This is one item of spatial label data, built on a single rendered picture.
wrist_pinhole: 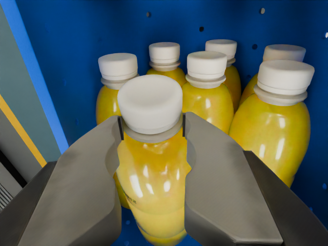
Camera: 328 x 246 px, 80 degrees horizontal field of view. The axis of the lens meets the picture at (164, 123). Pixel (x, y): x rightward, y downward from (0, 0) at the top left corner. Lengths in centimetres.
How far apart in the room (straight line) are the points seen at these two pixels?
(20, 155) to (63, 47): 181
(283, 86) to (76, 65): 19
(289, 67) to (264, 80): 2
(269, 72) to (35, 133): 170
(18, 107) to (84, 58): 149
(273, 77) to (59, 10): 18
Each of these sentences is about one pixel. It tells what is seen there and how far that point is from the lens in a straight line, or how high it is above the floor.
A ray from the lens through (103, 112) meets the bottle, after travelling 21.
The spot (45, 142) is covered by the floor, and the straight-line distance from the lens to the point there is 180.
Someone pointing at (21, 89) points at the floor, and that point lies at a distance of 162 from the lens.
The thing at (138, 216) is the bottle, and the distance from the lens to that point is 20.
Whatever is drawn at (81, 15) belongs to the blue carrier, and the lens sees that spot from 24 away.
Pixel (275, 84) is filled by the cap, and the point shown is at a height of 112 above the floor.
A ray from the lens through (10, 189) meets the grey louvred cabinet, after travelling 202.
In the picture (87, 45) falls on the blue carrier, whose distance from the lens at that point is 24.
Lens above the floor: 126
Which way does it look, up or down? 58 degrees down
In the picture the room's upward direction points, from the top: 175 degrees clockwise
